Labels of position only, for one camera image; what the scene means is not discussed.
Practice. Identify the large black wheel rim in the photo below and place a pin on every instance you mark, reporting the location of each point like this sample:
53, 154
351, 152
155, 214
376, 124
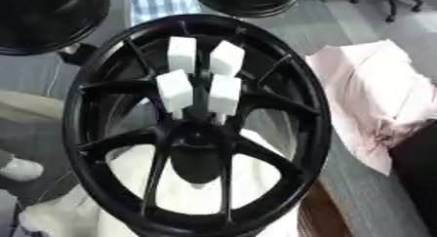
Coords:
45, 16

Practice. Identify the black spoked wheel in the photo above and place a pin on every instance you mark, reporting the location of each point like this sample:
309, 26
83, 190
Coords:
196, 153

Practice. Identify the white cloth under wheel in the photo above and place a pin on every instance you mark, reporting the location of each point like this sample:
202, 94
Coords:
188, 189

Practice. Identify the pale pink cloth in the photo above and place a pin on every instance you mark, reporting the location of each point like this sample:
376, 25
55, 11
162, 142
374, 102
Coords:
370, 94

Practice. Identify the white pin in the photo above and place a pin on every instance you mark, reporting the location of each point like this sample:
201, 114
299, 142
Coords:
226, 59
174, 89
181, 54
223, 94

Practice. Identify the small black box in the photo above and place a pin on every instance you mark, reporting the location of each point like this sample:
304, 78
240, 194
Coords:
77, 54

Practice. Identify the black round wheel rim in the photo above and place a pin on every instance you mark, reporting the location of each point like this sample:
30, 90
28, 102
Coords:
250, 0

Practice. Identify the black office chair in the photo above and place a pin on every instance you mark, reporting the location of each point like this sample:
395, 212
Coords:
392, 0

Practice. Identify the person's white shoe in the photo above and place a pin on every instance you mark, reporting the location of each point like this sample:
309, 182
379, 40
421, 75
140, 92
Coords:
21, 168

